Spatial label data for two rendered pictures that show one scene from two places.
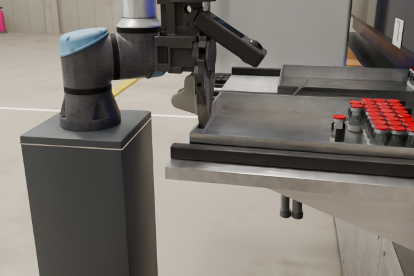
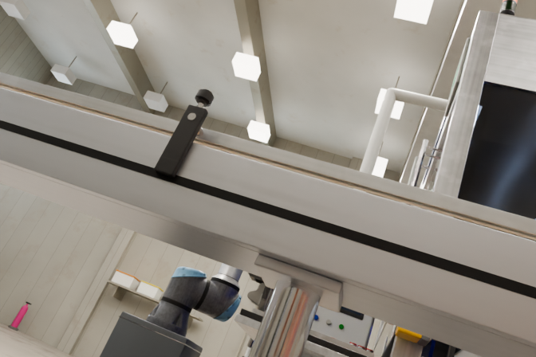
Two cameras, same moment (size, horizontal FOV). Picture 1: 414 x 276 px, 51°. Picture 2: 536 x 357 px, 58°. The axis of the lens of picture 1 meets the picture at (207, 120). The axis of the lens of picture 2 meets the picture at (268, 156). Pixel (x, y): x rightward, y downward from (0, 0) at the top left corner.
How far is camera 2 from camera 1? 0.87 m
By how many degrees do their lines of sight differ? 43
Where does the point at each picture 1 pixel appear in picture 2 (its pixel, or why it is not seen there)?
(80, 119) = (164, 319)
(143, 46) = (224, 292)
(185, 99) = (256, 295)
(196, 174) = (251, 322)
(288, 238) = not seen: outside the picture
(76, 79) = (175, 293)
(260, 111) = not seen: hidden behind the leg
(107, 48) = (202, 284)
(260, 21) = not seen: hidden behind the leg
